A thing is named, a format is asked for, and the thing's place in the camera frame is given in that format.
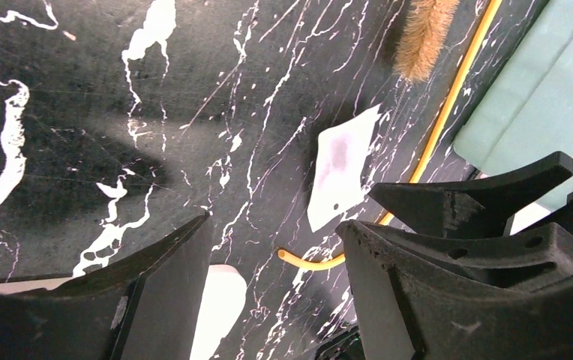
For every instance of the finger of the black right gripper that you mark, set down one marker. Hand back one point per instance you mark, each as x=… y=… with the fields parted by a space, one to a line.
x=476 y=209

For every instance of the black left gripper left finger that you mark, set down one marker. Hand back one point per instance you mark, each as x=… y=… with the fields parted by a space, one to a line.
x=144 y=306

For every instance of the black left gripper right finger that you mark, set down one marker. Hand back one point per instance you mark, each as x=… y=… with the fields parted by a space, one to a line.
x=422 y=297

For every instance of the mint green plastic bin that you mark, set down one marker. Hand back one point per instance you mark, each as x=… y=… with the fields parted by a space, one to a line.
x=527 y=113

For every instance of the white paper packet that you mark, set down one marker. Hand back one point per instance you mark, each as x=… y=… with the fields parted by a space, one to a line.
x=341 y=156

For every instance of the tan rubber tube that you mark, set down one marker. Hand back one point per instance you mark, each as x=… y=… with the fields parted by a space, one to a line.
x=438 y=126

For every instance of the tan test tube brush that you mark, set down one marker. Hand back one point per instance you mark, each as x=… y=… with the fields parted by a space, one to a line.
x=426 y=28

